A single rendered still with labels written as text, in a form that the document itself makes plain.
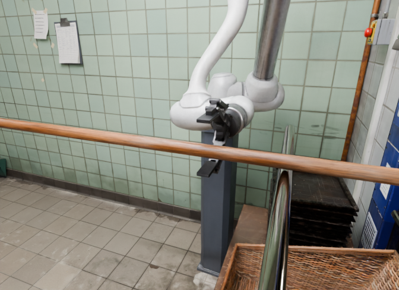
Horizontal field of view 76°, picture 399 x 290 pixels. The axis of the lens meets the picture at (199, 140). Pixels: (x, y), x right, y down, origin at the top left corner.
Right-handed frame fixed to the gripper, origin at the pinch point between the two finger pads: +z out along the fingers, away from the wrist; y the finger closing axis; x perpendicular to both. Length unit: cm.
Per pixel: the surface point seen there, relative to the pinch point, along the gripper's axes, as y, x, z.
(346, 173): 0.7, -27.7, 1.7
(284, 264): 2.8, -18.5, 24.7
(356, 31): -28, -44, -121
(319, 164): -0.3, -23.0, 1.4
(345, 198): 32, -39, -46
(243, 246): 47, -6, -24
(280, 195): 2.5, -17.0, 10.3
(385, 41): -22, -50, -86
